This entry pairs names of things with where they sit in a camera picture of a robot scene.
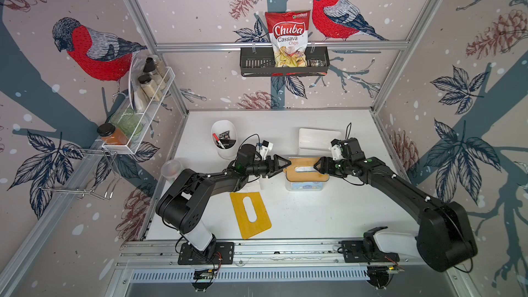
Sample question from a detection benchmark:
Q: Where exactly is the orange spice jar black lid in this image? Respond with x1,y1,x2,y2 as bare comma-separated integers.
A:
97,122,129,145

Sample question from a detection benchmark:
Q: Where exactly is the blue tissue paper pack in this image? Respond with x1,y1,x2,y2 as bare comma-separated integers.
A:
287,181,324,191

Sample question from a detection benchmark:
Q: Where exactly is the bamboo tissue box lid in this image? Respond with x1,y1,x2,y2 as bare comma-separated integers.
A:
283,158,329,182

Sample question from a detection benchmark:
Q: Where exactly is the green item in bag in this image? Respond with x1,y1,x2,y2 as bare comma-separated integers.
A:
109,108,144,139

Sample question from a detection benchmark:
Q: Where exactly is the white oval cup holder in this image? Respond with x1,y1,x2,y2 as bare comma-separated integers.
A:
210,120,238,160

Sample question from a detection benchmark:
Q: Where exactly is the red marker pen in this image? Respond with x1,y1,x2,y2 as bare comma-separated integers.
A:
213,133,225,149

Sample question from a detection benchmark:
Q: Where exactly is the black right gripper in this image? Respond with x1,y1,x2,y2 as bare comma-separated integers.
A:
311,156,351,176

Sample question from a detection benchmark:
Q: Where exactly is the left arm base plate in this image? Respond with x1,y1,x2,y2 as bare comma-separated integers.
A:
177,242,235,265

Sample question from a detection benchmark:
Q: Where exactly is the chrome wire rack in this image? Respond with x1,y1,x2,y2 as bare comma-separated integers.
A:
39,147,121,201

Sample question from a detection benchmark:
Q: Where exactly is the clear plastic tissue box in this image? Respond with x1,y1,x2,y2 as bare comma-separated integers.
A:
283,158,330,191

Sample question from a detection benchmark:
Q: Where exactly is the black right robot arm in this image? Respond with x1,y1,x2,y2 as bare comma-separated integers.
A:
314,137,478,272

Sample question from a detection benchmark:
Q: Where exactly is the white plastic tissue box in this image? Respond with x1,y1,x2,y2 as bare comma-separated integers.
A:
298,128,342,151

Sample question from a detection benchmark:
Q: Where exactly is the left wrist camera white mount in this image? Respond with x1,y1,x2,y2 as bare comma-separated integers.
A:
259,140,274,160

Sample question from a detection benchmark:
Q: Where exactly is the beige bottle black cap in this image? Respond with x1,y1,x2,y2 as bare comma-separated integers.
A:
138,74,162,102
143,57,166,90

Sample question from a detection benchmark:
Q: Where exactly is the white wire wall shelf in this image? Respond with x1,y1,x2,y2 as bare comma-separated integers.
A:
103,53,175,155

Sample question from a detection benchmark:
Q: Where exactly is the clear plastic cup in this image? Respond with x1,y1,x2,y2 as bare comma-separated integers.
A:
161,159,184,183

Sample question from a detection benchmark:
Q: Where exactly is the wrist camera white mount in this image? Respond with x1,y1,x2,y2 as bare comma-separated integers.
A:
330,143,343,161
259,140,274,160

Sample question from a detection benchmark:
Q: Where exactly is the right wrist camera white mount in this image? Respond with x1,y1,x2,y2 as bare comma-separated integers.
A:
330,143,343,161

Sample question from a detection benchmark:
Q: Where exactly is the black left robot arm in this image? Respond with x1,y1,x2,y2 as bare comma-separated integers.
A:
155,144,292,259

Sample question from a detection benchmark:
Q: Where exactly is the red Chuba chips bag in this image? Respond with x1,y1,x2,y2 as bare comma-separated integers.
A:
265,10,310,68

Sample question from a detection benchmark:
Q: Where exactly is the white tissue paper pack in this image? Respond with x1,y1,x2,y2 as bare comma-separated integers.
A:
241,179,261,193

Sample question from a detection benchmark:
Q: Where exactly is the yellow tissue box lid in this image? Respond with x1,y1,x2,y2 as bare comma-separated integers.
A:
230,192,272,239

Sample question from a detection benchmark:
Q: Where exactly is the black wall basket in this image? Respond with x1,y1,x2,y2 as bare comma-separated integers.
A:
240,47,330,77

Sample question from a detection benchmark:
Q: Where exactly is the aluminium front rail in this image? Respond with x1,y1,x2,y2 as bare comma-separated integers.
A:
118,238,425,268

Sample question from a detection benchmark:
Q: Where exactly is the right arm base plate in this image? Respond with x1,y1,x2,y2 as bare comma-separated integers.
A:
338,239,400,264

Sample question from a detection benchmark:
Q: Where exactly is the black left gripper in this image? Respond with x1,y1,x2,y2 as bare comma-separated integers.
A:
245,155,291,178

